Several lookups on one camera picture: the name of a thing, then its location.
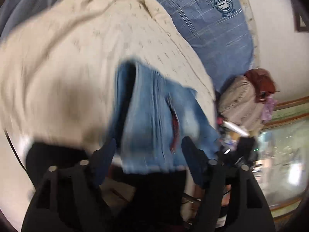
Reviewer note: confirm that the clear plastic roll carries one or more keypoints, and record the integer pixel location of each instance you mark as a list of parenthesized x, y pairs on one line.
[(235, 127)]

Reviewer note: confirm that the blue plaid pillow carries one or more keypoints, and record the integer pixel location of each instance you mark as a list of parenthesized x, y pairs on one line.
[(205, 29)]

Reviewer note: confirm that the purple cloth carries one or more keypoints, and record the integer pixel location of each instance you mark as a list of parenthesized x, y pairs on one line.
[(269, 108)]

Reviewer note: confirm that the cream leaf-print blanket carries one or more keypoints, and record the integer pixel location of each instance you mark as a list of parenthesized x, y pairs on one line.
[(72, 53)]

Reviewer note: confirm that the striped beige pillow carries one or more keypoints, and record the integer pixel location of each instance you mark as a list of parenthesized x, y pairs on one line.
[(239, 101)]

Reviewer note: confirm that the wood-framed glass panel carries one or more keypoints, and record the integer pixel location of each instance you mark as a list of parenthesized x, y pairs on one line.
[(282, 154)]

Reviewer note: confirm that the grey patterned quilt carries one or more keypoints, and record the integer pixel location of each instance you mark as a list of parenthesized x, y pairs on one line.
[(31, 2)]

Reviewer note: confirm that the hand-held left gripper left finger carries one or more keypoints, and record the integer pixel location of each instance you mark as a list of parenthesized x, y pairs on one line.
[(103, 164)]

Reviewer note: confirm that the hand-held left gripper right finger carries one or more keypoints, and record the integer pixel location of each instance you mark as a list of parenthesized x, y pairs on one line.
[(195, 164)]

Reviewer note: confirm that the blue denim pants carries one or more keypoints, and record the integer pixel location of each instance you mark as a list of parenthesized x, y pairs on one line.
[(149, 116)]

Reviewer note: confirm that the reddish brown bag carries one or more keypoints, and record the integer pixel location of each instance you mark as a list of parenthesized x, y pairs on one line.
[(263, 82)]

